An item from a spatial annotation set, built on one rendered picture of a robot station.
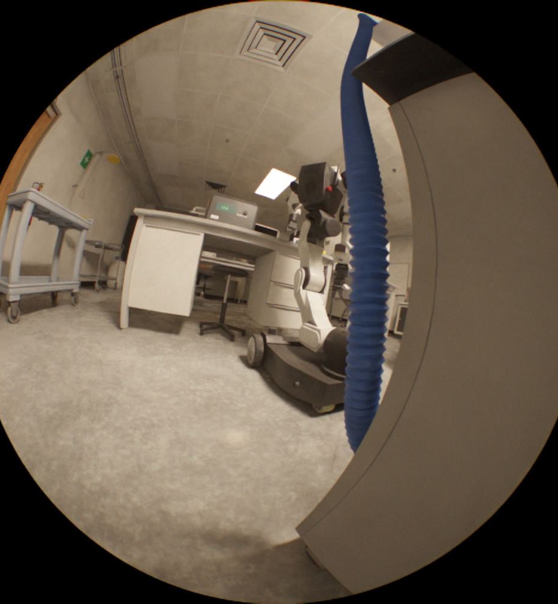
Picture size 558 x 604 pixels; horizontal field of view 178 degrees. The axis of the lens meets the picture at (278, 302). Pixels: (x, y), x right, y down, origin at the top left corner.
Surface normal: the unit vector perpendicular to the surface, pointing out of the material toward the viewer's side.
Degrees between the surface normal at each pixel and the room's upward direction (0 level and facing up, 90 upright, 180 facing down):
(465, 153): 90
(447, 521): 90
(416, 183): 90
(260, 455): 0
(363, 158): 126
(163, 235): 90
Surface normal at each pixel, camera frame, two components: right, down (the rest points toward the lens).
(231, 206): 0.41, 0.11
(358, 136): -0.36, 0.57
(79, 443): 0.18, -0.98
